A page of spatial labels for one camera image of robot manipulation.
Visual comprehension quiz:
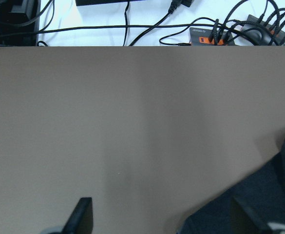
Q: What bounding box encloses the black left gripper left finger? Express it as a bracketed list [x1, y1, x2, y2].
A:
[62, 197, 93, 234]

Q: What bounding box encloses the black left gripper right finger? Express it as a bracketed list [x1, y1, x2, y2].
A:
[230, 196, 275, 234]

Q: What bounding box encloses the black printed t-shirt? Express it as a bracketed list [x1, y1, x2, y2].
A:
[178, 139, 285, 234]

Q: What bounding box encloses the brown table mat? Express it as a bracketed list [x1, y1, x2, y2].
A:
[0, 46, 285, 234]

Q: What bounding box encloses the orange grey usb hub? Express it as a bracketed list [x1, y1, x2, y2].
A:
[189, 27, 235, 46]
[241, 15, 285, 46]

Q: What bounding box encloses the black electronics box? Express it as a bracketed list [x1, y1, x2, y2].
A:
[0, 0, 41, 46]

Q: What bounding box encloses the black power adapter brick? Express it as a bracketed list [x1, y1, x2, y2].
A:
[75, 0, 194, 7]

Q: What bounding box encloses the black long cable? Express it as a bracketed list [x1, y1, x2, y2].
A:
[36, 23, 221, 47]

